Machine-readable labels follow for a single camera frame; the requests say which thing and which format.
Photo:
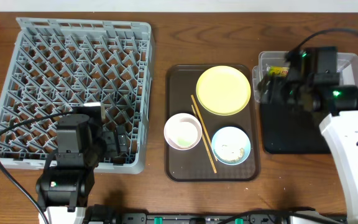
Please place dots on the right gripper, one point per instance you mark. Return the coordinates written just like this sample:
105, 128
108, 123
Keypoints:
276, 90

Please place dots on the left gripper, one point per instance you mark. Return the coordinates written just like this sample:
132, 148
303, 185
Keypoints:
112, 142

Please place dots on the green orange snack wrapper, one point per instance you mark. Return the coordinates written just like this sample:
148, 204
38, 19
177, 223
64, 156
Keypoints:
277, 71

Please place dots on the light blue small plate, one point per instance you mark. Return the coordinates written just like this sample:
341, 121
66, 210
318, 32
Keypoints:
230, 135

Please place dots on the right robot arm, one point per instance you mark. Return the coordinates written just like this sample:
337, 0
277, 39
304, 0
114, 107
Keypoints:
338, 125

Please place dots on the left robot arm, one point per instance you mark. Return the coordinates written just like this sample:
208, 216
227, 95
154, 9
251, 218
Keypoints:
68, 175

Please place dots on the clear plastic bin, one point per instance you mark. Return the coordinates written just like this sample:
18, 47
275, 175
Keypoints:
347, 66

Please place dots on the white pink bowl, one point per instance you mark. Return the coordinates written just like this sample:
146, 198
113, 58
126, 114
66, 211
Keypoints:
182, 131

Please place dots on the black rectangular tray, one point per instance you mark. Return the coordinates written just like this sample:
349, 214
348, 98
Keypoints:
286, 130

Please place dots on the wooden chopstick upper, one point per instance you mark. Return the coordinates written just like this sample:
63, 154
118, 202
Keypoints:
202, 122

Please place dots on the wooden chopstick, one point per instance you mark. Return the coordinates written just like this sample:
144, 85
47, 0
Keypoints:
202, 122
205, 142

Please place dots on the yellow round plate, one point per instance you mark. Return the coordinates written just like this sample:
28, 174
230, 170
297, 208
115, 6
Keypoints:
223, 90

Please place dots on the dark brown serving tray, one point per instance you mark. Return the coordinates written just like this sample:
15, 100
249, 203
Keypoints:
193, 165

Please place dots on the grey plastic dish rack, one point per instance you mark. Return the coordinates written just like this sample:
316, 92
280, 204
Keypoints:
58, 64

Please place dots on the wooden chopstick lower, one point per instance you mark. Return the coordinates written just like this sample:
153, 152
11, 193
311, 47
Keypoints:
205, 142

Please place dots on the food scraps on plate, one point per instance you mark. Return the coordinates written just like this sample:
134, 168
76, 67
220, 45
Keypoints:
230, 153

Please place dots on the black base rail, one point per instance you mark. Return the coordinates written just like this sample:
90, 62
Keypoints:
197, 219

